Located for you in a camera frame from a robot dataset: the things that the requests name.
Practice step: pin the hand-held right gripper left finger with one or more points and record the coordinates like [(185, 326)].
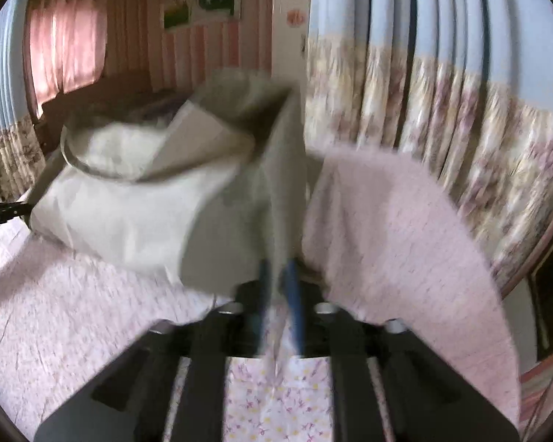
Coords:
[(263, 294)]

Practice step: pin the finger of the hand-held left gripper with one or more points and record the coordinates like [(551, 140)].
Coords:
[(4, 212)]

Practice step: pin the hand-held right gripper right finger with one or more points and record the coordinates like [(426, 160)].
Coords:
[(294, 299)]

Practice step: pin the grey and white jacket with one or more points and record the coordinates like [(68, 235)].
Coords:
[(166, 184)]

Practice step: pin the blue floral curtain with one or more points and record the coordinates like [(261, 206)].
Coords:
[(442, 101), (4, 115)]

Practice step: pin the floral bed sheet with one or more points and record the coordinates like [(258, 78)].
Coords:
[(276, 396)]

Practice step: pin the pink bedspread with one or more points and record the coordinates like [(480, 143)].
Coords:
[(396, 239)]

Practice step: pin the pink window curtain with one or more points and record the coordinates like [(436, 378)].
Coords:
[(67, 41)]

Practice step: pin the dark wooden furniture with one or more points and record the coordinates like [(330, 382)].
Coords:
[(550, 294)]

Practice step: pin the white wardrobe with decals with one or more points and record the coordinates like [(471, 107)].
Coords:
[(290, 23)]

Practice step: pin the green landscape wall painting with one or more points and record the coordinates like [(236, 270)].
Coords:
[(200, 4)]

